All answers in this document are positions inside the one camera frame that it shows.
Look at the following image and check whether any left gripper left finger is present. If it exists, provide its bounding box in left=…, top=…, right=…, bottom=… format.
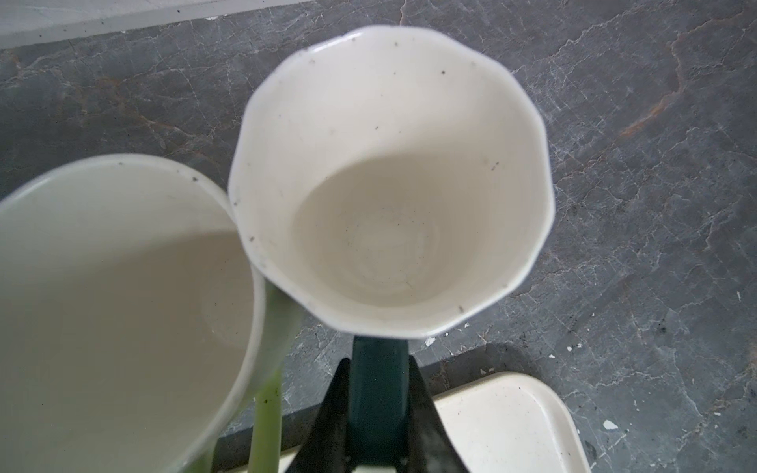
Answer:
left=286, top=358, right=350, bottom=473

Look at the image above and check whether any light green mug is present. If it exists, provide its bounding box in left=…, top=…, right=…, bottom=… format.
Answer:
left=1, top=154, right=305, bottom=472

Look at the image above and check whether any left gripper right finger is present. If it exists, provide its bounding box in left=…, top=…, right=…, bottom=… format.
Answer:
left=404, top=357, right=468, bottom=473

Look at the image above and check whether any dark green mug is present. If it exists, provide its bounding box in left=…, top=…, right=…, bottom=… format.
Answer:
left=228, top=26, right=556, bottom=464

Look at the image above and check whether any beige serving tray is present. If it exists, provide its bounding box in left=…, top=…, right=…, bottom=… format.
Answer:
left=252, top=339, right=589, bottom=472

